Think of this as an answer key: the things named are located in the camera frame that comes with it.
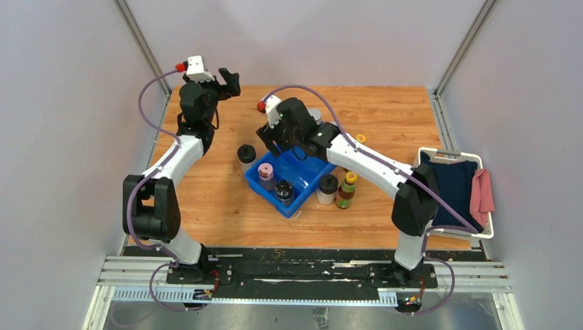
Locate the pink cloth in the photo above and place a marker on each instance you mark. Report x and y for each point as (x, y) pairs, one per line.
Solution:
(481, 197)

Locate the pink lid spice jar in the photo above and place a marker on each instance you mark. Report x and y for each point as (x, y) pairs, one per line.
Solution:
(266, 177)

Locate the blue divided plastic bin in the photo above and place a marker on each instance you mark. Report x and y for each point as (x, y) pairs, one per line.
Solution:
(303, 175)

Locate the red cap sauce bottle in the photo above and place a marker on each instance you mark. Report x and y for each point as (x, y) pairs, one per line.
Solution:
(360, 138)

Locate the white plastic basket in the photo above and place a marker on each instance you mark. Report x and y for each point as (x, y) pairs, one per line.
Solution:
(449, 226)

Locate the dark blue cloth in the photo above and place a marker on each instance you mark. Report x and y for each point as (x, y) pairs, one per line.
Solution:
(455, 185)

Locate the right aluminium frame post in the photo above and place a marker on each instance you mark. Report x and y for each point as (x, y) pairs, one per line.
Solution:
(475, 27)

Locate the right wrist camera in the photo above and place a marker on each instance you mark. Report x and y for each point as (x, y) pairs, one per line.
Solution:
(273, 116)

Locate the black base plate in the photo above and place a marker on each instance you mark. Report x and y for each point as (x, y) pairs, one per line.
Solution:
(302, 274)

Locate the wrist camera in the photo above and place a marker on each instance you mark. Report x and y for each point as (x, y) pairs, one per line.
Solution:
(273, 116)
(196, 70)

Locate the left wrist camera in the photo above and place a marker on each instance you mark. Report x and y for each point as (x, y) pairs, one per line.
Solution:
(196, 70)

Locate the black cap soy bottle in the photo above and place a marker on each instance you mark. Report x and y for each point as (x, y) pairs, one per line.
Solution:
(285, 193)

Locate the yellow cap sauce bottle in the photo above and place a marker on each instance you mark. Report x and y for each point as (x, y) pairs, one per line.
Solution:
(346, 191)

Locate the black lid jar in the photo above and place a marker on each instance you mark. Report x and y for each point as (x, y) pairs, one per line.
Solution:
(327, 189)
(247, 156)

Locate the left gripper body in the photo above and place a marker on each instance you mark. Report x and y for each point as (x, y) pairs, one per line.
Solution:
(212, 93)

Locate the left aluminium frame post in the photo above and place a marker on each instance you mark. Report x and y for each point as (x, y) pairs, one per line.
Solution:
(138, 36)

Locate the aluminium frame post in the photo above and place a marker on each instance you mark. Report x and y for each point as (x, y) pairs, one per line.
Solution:
(475, 27)
(138, 36)

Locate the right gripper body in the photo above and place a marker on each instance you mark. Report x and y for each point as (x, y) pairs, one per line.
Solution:
(292, 137)

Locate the silver lid blue label jar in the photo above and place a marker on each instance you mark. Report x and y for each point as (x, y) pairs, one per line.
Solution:
(316, 115)

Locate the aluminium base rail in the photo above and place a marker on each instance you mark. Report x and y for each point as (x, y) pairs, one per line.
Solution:
(472, 293)

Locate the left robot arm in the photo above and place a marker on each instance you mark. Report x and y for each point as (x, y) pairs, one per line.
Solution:
(152, 217)

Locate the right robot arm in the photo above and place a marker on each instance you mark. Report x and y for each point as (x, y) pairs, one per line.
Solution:
(414, 190)

